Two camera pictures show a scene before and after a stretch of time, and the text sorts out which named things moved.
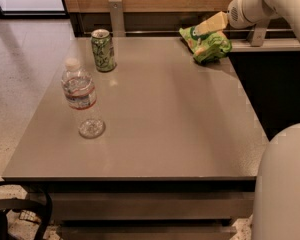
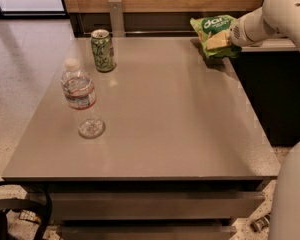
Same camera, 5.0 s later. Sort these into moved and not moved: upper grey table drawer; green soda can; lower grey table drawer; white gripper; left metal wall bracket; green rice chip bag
Moved: white gripper; green rice chip bag
Not moved: left metal wall bracket; lower grey table drawer; upper grey table drawer; green soda can
